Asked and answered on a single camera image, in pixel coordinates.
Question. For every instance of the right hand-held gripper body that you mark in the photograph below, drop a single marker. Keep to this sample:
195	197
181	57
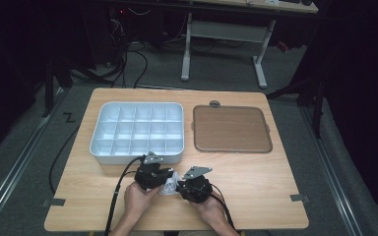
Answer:
197	190

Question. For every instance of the white divided storage box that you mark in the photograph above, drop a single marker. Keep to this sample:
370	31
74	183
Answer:
138	132

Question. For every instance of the black metal stand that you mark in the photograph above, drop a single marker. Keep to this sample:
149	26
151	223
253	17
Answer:
308	95
49	88

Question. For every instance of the person's right hand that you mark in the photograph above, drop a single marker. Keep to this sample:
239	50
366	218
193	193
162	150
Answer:
210	211

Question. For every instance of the grey tape piece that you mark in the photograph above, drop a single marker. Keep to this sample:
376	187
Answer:
299	198
54	202

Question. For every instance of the grey round table grommet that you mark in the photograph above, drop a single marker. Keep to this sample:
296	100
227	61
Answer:
214	104

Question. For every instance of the metal floor rail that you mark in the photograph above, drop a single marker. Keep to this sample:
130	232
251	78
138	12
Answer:
16	164
333	173

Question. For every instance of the brown box lid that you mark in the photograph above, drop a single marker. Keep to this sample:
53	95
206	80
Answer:
231	129

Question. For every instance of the person's left hand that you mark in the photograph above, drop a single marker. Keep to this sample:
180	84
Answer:
139	200

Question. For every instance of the white sock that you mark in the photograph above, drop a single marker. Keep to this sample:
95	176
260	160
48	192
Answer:
170	185

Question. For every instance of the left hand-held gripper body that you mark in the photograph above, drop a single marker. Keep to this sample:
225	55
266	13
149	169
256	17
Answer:
149	175

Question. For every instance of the wooden desk with white legs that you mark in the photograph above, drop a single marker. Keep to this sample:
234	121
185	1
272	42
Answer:
226	31

